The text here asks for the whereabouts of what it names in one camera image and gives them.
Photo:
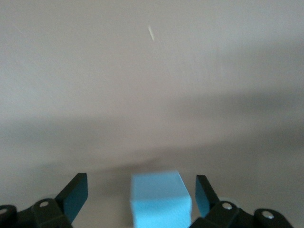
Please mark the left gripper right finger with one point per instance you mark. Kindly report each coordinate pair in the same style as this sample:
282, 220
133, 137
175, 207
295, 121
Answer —
228, 216

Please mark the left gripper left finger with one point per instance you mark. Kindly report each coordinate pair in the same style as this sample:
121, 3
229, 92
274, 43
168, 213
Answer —
47, 213

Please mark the light blue foam block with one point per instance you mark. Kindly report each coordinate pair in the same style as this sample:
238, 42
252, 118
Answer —
161, 204

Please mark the brown table cover cloth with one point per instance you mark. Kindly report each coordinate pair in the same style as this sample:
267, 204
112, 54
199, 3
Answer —
152, 95

